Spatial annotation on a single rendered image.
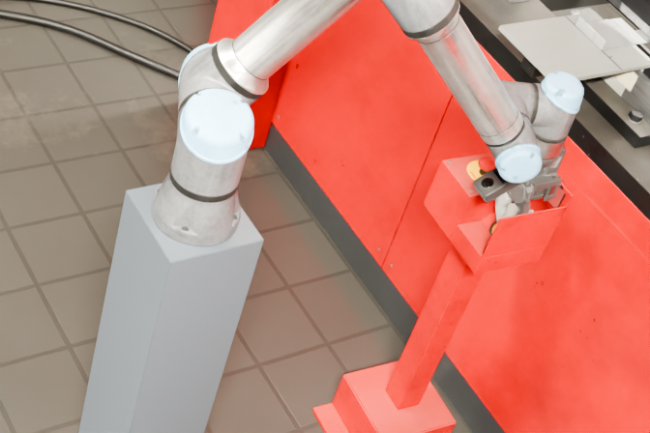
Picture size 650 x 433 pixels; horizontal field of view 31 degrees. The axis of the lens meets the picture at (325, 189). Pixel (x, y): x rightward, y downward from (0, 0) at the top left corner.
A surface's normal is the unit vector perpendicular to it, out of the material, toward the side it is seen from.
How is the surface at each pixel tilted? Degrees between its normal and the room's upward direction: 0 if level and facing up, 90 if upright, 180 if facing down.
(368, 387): 0
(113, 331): 90
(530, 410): 90
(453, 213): 90
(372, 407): 0
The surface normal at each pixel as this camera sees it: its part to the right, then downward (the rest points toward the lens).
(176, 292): 0.51, 0.66
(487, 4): 0.25, -0.73
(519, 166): 0.06, 0.68
